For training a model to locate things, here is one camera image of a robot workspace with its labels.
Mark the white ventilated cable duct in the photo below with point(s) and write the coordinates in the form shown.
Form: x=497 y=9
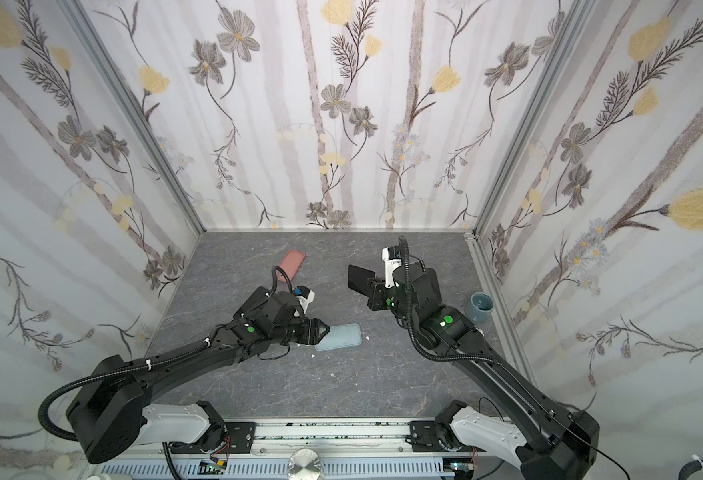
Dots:
x=278 y=468

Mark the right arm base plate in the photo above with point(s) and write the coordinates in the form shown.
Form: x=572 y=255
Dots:
x=430 y=436

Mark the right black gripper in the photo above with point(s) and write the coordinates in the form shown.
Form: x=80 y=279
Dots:
x=375 y=291

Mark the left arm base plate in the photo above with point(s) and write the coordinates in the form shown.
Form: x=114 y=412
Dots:
x=228 y=437

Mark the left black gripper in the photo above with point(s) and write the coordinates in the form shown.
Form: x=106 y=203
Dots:
x=313 y=332

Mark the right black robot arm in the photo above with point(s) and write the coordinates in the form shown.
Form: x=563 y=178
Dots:
x=541 y=437

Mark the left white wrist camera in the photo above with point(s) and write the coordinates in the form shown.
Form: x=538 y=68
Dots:
x=305 y=296

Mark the teal ceramic cup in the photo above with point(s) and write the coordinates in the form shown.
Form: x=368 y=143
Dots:
x=479 y=307

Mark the round silver knob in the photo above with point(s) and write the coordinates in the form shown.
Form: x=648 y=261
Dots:
x=305 y=464

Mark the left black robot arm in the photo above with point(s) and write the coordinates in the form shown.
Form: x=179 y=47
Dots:
x=116 y=408

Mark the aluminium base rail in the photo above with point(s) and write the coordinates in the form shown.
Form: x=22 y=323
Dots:
x=330 y=438

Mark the pink phone case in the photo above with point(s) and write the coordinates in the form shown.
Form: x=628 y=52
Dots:
x=290 y=265

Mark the light blue phone case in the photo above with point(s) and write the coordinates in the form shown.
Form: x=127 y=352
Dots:
x=340 y=337

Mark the purple-edged black phone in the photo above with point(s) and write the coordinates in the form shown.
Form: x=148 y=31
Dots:
x=359 y=279

